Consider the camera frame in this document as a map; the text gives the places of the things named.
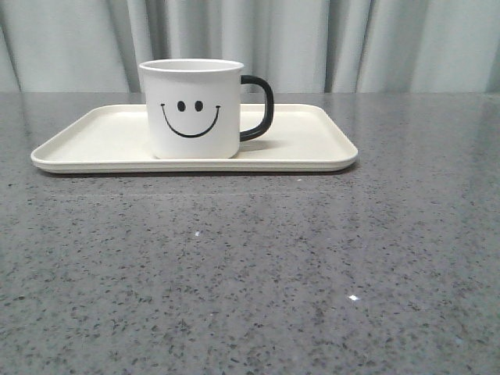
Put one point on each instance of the white smiley mug black handle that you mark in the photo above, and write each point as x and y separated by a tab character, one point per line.
194	107

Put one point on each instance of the cream rectangular plastic tray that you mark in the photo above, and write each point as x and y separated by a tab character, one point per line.
114	139

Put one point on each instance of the grey pleated curtain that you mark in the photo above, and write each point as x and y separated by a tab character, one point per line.
297	46

